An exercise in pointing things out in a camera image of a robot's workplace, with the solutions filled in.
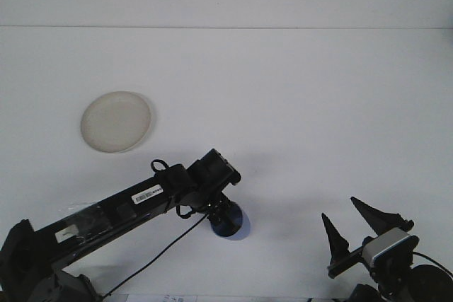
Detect pale round plate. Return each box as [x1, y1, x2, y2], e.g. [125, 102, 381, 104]
[79, 90, 154, 154]

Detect pale blue cup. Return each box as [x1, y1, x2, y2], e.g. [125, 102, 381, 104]
[208, 199, 249, 242]

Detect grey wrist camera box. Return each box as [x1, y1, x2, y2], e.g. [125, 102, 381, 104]
[361, 228, 420, 272]

